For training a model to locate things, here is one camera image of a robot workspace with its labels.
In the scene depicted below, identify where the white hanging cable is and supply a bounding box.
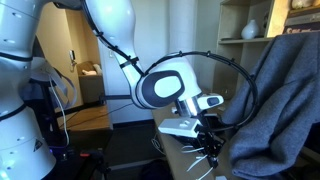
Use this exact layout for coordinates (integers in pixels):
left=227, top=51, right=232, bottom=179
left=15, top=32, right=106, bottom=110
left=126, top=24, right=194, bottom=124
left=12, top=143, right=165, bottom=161
left=150, top=132, right=167, bottom=157

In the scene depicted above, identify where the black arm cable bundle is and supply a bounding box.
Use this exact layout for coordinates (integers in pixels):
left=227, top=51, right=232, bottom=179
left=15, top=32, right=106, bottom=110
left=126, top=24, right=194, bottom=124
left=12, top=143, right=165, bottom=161
left=79, top=0, right=260, bottom=132

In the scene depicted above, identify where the white strap cable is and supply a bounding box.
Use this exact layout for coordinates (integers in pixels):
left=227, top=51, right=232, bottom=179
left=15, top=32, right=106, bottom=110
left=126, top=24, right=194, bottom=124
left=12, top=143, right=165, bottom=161
left=31, top=58, right=78, bottom=148

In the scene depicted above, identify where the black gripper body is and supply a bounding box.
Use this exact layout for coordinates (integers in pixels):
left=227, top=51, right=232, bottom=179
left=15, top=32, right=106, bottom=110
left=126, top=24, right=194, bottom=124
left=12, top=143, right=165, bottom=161
left=194, top=113, right=227, bottom=152

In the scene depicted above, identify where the wall intercom phone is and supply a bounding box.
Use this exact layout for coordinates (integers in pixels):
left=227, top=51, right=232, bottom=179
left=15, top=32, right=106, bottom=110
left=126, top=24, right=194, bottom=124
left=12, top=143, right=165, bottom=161
left=68, top=49, right=77, bottom=73

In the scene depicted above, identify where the white ceramic vase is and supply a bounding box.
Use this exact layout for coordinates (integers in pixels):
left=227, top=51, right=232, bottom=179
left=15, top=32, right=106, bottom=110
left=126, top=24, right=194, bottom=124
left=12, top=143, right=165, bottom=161
left=240, top=19, right=261, bottom=41

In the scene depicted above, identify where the stack of books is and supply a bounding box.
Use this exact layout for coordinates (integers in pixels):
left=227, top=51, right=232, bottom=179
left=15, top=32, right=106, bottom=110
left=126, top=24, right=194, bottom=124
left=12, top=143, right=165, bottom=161
left=282, top=12, right=320, bottom=35

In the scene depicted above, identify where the beige armchair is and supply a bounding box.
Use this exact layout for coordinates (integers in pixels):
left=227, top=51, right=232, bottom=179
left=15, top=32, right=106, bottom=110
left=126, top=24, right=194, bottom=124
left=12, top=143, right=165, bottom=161
left=76, top=60, right=105, bottom=104

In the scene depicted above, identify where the plush toy figure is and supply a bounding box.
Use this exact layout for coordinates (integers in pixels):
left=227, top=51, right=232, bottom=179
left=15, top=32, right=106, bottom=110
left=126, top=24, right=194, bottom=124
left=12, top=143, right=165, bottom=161
left=289, top=0, right=315, bottom=10

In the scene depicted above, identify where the wooden shelf unit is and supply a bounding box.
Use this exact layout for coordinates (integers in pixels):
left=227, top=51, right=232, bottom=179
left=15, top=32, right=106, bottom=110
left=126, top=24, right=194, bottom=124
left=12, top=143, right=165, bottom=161
left=213, top=0, right=320, bottom=101

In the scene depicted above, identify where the wooden side table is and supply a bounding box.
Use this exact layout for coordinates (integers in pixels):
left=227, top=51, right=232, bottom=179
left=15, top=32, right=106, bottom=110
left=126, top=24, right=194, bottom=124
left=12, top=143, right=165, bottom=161
left=55, top=105, right=114, bottom=149

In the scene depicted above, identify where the white charging cable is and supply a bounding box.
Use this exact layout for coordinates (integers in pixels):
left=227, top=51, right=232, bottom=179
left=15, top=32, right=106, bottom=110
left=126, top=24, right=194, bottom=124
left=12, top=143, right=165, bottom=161
left=180, top=143, right=215, bottom=180

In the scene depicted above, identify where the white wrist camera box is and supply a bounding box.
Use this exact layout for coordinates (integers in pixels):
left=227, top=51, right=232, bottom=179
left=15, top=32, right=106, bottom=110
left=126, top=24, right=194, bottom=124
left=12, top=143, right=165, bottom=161
left=157, top=117, right=203, bottom=139

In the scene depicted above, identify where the grey knitted cardigan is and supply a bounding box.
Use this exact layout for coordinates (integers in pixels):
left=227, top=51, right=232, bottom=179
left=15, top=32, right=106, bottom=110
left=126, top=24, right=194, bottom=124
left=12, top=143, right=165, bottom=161
left=221, top=31, right=320, bottom=180

